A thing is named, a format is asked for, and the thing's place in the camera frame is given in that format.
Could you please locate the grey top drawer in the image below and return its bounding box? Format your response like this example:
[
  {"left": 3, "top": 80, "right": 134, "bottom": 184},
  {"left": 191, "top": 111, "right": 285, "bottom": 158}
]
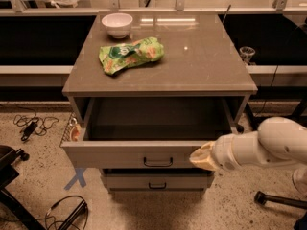
[{"left": 62, "top": 97, "right": 235, "bottom": 169}]

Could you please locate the grey drawer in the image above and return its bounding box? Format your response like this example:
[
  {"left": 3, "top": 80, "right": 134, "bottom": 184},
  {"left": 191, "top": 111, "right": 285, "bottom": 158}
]
[
  {"left": 62, "top": 97, "right": 235, "bottom": 169},
  {"left": 101, "top": 168, "right": 214, "bottom": 192}
]

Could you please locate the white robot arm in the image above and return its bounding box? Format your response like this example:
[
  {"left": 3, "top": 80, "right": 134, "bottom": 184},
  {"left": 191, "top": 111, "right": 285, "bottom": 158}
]
[{"left": 190, "top": 117, "right": 307, "bottom": 171}]

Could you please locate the grey drawer cabinet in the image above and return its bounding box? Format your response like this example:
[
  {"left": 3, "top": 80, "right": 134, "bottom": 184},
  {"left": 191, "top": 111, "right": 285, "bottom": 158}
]
[{"left": 63, "top": 11, "right": 257, "bottom": 185}]

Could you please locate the grey middle drawer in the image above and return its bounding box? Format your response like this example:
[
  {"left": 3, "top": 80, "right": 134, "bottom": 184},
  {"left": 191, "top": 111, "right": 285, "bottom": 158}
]
[{"left": 101, "top": 168, "right": 214, "bottom": 192}]

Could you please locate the black stand leg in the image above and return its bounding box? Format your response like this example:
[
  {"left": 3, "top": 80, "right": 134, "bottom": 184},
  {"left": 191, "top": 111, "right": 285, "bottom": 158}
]
[{"left": 254, "top": 191, "right": 307, "bottom": 210}]

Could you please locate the clear glass cup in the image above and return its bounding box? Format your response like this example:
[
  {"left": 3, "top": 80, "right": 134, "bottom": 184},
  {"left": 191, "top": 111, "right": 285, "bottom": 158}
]
[{"left": 239, "top": 46, "right": 255, "bottom": 64}]

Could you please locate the green chip bag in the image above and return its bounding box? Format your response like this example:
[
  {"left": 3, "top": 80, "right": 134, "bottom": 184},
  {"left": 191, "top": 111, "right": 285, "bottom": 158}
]
[{"left": 99, "top": 37, "right": 164, "bottom": 76}]

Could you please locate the white ceramic bowl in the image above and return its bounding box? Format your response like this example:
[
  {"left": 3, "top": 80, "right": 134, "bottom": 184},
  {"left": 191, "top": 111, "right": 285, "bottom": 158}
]
[{"left": 102, "top": 13, "right": 133, "bottom": 38}]

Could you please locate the black office chair base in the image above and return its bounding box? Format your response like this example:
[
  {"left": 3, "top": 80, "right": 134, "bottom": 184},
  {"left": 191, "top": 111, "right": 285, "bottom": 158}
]
[{"left": 0, "top": 145, "right": 45, "bottom": 230}]

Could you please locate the black drawer handle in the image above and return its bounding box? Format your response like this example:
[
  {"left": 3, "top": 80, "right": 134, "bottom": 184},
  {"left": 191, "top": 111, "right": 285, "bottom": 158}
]
[{"left": 143, "top": 157, "right": 173, "bottom": 168}]

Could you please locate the wire basket on floor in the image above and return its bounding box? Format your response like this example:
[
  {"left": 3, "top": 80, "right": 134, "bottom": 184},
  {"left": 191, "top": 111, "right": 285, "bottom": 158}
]
[{"left": 60, "top": 113, "right": 81, "bottom": 144}]

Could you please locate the black floor cable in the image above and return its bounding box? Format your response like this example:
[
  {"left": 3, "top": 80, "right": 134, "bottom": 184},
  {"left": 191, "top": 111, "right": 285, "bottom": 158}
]
[{"left": 0, "top": 195, "right": 90, "bottom": 230}]

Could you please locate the black power adapter with cable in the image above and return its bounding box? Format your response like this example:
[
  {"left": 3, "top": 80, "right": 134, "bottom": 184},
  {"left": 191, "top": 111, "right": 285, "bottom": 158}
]
[{"left": 13, "top": 107, "right": 59, "bottom": 142}]

